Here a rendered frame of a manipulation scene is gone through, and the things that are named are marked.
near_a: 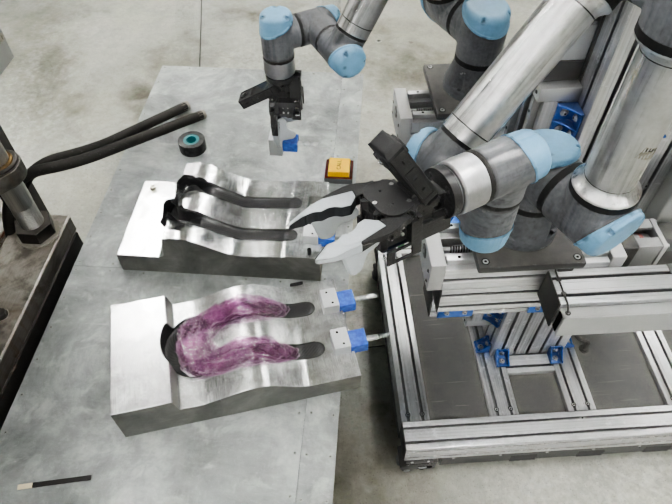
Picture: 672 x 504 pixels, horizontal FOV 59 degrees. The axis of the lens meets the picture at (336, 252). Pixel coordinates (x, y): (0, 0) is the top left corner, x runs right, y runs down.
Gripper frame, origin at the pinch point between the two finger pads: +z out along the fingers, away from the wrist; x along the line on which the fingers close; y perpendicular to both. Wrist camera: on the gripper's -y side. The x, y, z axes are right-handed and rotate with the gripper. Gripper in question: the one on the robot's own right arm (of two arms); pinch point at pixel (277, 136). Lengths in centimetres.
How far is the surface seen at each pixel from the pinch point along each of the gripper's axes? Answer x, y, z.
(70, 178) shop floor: 74, -118, 95
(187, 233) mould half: -34.1, -17.0, 1.7
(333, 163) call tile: 2.8, 14.7, 11.4
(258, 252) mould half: -34.8, -0.5, 6.5
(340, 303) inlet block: -47, 20, 8
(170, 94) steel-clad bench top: 36, -42, 15
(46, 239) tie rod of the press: -27, -59, 15
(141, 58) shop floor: 176, -112, 95
